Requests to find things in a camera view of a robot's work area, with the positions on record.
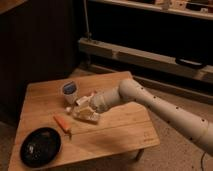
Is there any black handle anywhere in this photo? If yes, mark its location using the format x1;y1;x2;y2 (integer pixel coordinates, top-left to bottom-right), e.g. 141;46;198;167
175;58;207;70

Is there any white cup with blue sponge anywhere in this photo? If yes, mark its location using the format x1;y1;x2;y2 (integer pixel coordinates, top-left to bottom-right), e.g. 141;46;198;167
62;81;77;104

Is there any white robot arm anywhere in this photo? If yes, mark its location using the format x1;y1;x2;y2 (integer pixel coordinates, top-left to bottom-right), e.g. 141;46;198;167
84;79;213;157

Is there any vertical metal pole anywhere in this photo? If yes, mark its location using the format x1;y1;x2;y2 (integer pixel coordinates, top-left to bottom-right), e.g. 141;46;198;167
83;0;91;41

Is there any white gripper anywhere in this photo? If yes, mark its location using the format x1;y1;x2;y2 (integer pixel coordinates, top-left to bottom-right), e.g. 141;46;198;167
73;96;100;123

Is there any long white shelf rail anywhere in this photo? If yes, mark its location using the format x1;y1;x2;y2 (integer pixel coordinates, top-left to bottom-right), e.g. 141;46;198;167
78;38;213;84

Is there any wooden table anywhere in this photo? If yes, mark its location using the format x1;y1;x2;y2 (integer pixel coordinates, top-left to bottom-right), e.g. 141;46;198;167
8;79;160;171

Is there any black ceramic bowl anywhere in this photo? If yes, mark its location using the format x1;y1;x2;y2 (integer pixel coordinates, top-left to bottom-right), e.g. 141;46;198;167
20;127;61;168

